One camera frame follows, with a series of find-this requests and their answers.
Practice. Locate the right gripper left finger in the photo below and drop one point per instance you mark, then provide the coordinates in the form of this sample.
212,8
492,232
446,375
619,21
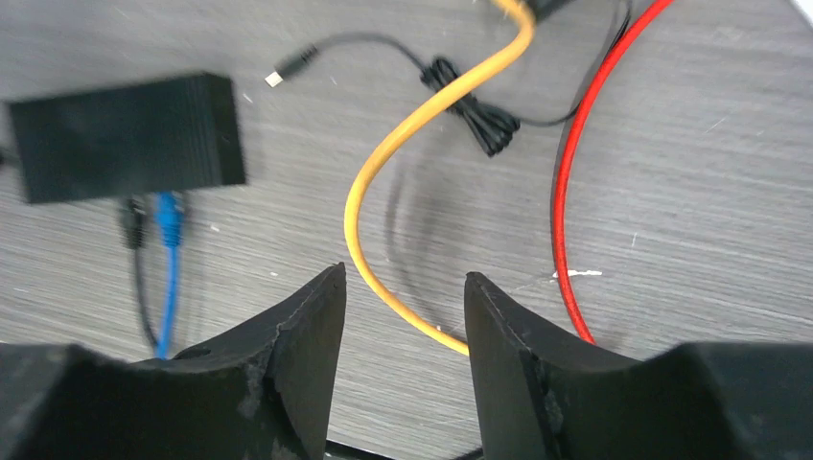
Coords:
261,390

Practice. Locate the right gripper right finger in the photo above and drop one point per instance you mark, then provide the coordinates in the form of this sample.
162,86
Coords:
543,393

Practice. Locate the black network switch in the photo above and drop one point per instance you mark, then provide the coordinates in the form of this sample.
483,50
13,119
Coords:
169,135

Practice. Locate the black power adapter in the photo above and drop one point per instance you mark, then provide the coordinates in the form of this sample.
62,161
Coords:
493,127

